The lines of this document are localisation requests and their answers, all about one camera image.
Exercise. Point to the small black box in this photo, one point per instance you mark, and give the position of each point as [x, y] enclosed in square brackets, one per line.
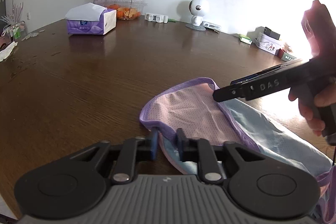
[271, 34]

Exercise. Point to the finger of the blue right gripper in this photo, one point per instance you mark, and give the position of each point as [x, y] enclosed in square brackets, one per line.
[259, 84]

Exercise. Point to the purple white tissue box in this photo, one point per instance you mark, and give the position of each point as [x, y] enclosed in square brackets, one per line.
[90, 19]

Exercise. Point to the white decorated tin box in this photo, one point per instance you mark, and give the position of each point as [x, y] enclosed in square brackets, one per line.
[268, 44]

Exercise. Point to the white round-head robot figurine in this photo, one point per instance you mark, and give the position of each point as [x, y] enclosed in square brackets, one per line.
[197, 9]

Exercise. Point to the clear container with orange snacks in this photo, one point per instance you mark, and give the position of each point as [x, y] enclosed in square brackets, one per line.
[125, 9]

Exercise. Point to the dark green labelled box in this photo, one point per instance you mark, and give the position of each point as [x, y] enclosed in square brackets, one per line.
[285, 56]

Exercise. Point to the small white electronic box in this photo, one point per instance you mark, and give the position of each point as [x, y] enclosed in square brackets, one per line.
[211, 26]

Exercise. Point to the green white small pack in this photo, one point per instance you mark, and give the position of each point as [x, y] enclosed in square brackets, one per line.
[245, 39]

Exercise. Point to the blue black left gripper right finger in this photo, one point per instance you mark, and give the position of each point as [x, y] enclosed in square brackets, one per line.
[201, 152]

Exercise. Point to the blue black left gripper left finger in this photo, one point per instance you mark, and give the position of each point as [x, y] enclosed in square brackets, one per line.
[132, 152]

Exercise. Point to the pink purple blue garment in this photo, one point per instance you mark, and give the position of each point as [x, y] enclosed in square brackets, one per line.
[191, 107]

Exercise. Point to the person's right hand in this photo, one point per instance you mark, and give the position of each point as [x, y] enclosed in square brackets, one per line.
[316, 96]

